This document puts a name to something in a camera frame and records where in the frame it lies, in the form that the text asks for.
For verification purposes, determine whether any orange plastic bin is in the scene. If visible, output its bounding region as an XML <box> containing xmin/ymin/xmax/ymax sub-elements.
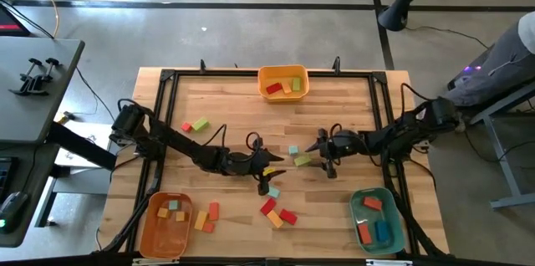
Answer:
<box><xmin>138</xmin><ymin>191</ymin><xmax>194</xmax><ymax>260</ymax></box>

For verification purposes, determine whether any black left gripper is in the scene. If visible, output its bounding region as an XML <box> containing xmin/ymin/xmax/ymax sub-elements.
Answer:
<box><xmin>218</xmin><ymin>139</ymin><xmax>288</xmax><ymax>197</ymax></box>

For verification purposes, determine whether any long green block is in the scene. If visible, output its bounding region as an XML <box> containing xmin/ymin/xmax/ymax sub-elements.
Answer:
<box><xmin>191</xmin><ymin>117</ymin><xmax>210</xmax><ymax>133</ymax></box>

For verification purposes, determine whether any yellow-orange block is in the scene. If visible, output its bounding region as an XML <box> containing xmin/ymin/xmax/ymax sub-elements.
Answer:
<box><xmin>266</xmin><ymin>209</ymin><xmax>285</xmax><ymax>229</ymax></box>

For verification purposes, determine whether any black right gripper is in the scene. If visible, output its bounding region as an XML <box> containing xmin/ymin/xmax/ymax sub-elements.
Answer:
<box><xmin>304</xmin><ymin>128</ymin><xmax>371</xmax><ymax>180</ymax></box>

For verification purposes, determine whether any yellow hanging cable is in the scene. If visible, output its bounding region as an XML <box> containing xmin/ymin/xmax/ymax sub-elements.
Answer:
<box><xmin>28</xmin><ymin>0</ymin><xmax>61</xmax><ymax>39</ymax></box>

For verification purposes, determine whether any silver frame bracket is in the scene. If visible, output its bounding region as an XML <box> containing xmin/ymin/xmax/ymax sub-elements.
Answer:
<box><xmin>131</xmin><ymin>258</ymin><xmax>181</xmax><ymax>266</ymax></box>
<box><xmin>364</xmin><ymin>258</ymin><xmax>414</xmax><ymax>266</ymax></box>

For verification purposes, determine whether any black keyboard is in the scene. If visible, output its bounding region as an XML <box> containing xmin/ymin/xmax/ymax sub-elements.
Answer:
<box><xmin>0</xmin><ymin>156</ymin><xmax>19</xmax><ymax>205</ymax></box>

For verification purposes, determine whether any long yellow block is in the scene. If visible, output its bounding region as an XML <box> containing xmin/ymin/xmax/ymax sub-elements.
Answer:
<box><xmin>194</xmin><ymin>210</ymin><xmax>210</xmax><ymax>232</ymax></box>

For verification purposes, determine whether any computer tower with lights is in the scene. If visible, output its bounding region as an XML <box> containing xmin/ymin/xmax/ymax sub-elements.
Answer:
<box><xmin>445</xmin><ymin>59</ymin><xmax>482</xmax><ymax>92</ymax></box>

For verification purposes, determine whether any grey side desk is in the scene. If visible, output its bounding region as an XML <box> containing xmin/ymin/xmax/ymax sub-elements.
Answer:
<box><xmin>0</xmin><ymin>35</ymin><xmax>86</xmax><ymax>146</ymax></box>

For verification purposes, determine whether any long blue block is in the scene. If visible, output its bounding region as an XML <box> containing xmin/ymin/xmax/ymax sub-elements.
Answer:
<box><xmin>374</xmin><ymin>220</ymin><xmax>390</xmax><ymax>243</ymax></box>

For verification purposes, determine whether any person's torso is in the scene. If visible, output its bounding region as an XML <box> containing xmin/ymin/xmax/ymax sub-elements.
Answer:
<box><xmin>517</xmin><ymin>10</ymin><xmax>535</xmax><ymax>56</ymax></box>

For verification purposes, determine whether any black desk clamp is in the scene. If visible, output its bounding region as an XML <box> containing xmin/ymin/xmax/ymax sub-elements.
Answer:
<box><xmin>8</xmin><ymin>57</ymin><xmax>44</xmax><ymax>97</ymax></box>
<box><xmin>28</xmin><ymin>56</ymin><xmax>61</xmax><ymax>95</ymax></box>

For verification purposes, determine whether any yellow plastic bin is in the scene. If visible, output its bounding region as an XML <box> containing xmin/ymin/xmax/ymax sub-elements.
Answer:
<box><xmin>257</xmin><ymin>64</ymin><xmax>311</xmax><ymax>103</ymax></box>

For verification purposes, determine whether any teal plastic bin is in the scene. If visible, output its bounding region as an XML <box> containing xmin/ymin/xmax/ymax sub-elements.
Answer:
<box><xmin>349</xmin><ymin>186</ymin><xmax>407</xmax><ymax>255</ymax></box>

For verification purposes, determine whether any grey metal desk frame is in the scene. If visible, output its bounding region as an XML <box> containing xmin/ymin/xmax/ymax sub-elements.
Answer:
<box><xmin>470</xmin><ymin>84</ymin><xmax>535</xmax><ymax>212</ymax></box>

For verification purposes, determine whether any thin black cable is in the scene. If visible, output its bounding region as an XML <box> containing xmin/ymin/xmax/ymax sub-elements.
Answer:
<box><xmin>404</xmin><ymin>24</ymin><xmax>491</xmax><ymax>50</ymax></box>

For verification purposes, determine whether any laptop with red screen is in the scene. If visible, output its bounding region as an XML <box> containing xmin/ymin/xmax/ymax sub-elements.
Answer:
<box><xmin>0</xmin><ymin>2</ymin><xmax>32</xmax><ymax>38</ymax></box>

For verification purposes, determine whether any black computer mouse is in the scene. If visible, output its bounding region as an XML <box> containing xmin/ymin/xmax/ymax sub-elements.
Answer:
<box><xmin>0</xmin><ymin>190</ymin><xmax>30</xmax><ymax>234</ymax></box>

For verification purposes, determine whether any person's shoe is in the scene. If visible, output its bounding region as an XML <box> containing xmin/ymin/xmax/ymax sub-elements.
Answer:
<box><xmin>453</xmin><ymin>109</ymin><xmax>472</xmax><ymax>134</ymax></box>

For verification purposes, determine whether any long orange-red block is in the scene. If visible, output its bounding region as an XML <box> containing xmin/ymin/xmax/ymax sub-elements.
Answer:
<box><xmin>357</xmin><ymin>223</ymin><xmax>373</xmax><ymax>245</ymax></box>
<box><xmin>362</xmin><ymin>196</ymin><xmax>384</xmax><ymax>212</ymax></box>

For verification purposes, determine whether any black diagonal desk beam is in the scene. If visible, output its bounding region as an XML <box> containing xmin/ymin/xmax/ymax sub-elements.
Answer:
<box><xmin>44</xmin><ymin>120</ymin><xmax>119</xmax><ymax>171</ymax></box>

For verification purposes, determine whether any white paper sheet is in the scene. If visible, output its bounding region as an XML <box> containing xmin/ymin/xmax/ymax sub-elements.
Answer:
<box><xmin>53</xmin><ymin>121</ymin><xmax>126</xmax><ymax>171</ymax></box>

